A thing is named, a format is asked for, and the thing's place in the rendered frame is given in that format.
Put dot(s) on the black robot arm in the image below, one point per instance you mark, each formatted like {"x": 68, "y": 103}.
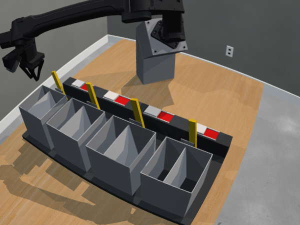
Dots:
{"x": 169, "y": 30}

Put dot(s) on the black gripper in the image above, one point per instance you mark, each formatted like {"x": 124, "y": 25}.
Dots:
{"x": 38, "y": 61}

